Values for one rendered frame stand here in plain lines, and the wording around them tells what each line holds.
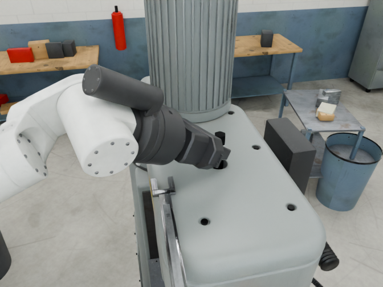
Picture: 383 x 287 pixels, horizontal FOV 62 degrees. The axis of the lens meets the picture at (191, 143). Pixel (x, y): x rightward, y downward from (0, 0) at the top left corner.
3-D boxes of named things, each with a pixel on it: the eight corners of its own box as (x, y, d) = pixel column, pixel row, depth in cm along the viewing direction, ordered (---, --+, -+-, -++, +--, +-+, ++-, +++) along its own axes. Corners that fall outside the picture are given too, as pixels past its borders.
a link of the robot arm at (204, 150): (161, 152, 58) (106, 144, 49) (181, 105, 56) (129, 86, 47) (208, 188, 50) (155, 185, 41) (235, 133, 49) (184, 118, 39)
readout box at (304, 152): (306, 200, 105) (321, 148, 93) (281, 204, 103) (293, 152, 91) (280, 163, 121) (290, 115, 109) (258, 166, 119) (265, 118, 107)
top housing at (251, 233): (321, 303, 54) (347, 244, 45) (171, 337, 50) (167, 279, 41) (235, 148, 92) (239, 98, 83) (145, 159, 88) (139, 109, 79)
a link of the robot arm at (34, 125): (135, 140, 39) (35, 197, 37) (109, 97, 44) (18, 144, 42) (118, 109, 34) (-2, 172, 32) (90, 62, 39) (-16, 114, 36)
